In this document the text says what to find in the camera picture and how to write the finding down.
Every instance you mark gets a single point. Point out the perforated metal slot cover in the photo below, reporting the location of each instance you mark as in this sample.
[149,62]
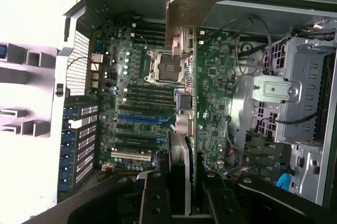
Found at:
[87,132]
[86,145]
[85,159]
[84,174]
[89,109]

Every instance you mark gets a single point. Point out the black RAM slot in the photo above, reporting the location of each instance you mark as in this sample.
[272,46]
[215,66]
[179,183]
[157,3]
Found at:
[151,42]
[150,24]
[150,30]
[150,102]
[150,92]
[150,96]
[150,87]
[150,36]

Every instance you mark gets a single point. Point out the black case latch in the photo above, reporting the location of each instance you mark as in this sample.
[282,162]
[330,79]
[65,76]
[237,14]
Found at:
[60,90]

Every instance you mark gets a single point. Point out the silver metal disk bay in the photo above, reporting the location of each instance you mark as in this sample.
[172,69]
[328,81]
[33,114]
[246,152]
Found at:
[305,89]

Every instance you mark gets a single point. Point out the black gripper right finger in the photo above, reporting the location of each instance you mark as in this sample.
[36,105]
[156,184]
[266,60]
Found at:
[218,203]

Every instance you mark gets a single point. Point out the silver metal mounting bracket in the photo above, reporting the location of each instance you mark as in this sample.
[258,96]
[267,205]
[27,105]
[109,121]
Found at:
[277,88]

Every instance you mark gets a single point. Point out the long black expansion slot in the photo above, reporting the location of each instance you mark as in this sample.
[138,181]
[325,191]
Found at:
[137,138]
[139,109]

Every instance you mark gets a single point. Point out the silver rear port block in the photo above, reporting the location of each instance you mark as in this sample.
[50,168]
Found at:
[96,58]

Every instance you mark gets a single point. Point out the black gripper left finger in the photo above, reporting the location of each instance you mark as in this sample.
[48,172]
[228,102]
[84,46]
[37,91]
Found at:
[155,200]

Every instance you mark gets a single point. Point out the white expansion slot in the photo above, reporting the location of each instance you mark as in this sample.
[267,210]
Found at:
[130,156]

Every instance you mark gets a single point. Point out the green motherboard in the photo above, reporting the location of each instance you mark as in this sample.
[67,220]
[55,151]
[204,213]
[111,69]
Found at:
[213,97]

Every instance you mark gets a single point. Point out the silver open PC case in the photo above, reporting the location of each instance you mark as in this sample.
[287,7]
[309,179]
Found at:
[245,102]

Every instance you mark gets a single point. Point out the CPU socket with metal frame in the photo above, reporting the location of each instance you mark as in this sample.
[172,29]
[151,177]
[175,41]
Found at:
[166,67]

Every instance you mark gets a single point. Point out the blue expansion slot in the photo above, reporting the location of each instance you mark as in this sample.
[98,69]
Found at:
[139,119]

